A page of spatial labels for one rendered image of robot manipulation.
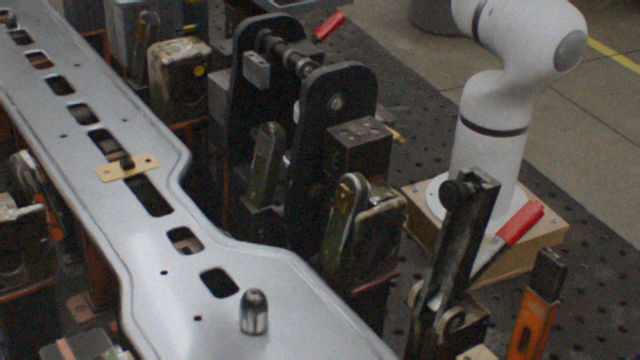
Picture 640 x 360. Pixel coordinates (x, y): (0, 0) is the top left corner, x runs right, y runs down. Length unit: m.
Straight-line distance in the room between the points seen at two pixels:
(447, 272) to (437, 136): 1.02
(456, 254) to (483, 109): 0.53
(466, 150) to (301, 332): 0.58
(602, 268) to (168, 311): 0.89
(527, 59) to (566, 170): 1.97
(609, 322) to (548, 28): 0.53
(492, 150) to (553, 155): 1.89
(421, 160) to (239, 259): 0.83
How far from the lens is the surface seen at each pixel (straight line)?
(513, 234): 0.80
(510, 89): 1.19
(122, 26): 1.32
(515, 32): 1.16
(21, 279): 1.01
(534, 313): 0.70
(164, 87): 1.20
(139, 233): 0.96
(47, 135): 1.17
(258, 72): 0.99
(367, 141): 0.92
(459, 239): 0.74
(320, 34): 1.14
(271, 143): 0.96
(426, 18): 4.01
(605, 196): 3.01
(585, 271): 1.48
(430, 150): 1.71
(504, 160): 1.30
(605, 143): 3.35
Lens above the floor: 1.60
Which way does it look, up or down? 36 degrees down
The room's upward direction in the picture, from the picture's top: 4 degrees clockwise
